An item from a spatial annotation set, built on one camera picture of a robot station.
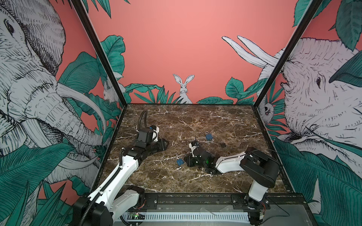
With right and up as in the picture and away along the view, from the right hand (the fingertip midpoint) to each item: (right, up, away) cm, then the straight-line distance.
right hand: (182, 159), depth 86 cm
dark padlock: (+29, +6, +11) cm, 32 cm away
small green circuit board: (-23, -24, -16) cm, 37 cm away
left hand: (-8, +12, -7) cm, 16 cm away
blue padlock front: (-1, -2, +2) cm, 3 cm away
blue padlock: (+19, +12, +14) cm, 27 cm away
